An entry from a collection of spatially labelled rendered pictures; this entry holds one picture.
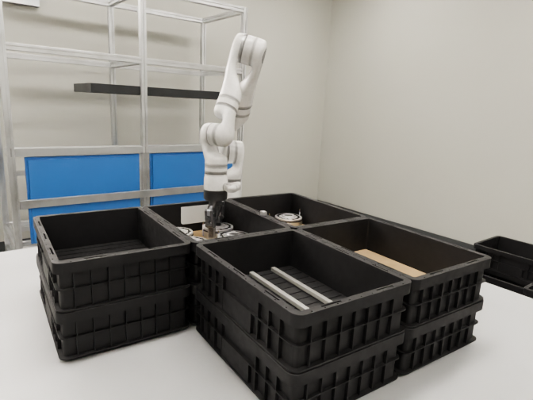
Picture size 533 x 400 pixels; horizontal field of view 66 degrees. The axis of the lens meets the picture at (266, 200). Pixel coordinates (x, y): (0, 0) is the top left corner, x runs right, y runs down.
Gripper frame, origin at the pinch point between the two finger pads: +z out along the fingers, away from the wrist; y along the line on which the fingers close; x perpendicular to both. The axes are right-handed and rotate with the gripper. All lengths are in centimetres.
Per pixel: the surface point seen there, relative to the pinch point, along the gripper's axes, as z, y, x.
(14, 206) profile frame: 27, -90, -157
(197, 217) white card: -2.4, -5.4, -8.0
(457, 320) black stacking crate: 5, 29, 68
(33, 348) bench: 15, 51, -25
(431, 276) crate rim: -8, 38, 59
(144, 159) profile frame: 1, -152, -102
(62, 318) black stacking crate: 4, 55, -15
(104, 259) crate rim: -7, 49, -9
